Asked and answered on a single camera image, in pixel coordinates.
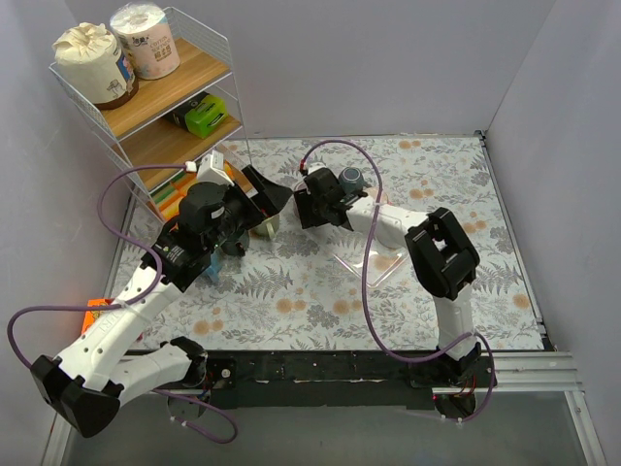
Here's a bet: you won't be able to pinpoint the cream toilet paper roll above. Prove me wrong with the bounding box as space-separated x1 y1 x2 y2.
51 22 139 110

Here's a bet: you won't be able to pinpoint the white wire wooden shelf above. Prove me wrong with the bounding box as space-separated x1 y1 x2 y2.
49 7 246 220

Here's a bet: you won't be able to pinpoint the green tissue box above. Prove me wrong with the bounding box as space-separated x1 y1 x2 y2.
164 91 228 139

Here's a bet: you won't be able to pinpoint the blue butterfly mug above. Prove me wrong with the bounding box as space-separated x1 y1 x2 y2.
201 251 223 284

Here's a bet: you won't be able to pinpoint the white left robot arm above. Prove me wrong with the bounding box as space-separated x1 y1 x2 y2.
30 166 292 438

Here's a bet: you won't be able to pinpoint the colourful sponge packs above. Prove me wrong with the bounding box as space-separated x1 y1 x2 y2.
147 159 242 222

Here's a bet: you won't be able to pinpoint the white toilet paper pack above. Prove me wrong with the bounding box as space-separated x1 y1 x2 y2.
110 1 180 81

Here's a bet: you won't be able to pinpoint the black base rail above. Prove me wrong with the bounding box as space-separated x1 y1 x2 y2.
170 349 492 416

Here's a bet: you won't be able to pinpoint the dark grey mug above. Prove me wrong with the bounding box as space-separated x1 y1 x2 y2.
220 230 249 257

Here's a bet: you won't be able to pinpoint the orange pink candy box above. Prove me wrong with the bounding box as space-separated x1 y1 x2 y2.
81 298 113 335

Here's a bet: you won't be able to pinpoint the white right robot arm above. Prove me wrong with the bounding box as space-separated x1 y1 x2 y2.
294 164 481 386

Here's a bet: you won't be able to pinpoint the green mug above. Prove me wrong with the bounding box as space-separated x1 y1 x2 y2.
252 215 280 240

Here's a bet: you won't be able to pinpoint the floral table mat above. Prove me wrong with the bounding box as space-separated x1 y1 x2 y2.
133 136 543 350

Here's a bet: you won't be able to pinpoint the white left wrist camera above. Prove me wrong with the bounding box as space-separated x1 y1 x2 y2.
196 150 234 185

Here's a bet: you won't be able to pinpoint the teal grey mug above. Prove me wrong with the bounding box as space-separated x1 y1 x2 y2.
338 166 366 194

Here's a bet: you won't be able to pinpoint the clear acrylic tray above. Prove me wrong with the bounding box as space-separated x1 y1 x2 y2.
334 203 409 290

